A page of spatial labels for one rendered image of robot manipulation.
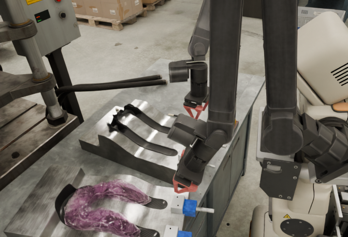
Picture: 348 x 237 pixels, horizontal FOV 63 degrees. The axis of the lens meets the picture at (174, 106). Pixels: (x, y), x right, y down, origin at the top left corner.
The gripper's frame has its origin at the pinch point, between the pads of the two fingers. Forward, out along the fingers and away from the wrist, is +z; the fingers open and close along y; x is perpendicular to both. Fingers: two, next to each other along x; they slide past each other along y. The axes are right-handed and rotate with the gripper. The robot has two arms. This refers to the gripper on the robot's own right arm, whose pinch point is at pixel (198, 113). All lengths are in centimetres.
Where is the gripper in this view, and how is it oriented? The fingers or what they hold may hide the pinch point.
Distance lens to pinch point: 103.3
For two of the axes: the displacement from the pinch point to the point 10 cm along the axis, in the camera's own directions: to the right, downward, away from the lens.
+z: 0.5, 8.1, 5.8
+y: -4.8, 5.3, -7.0
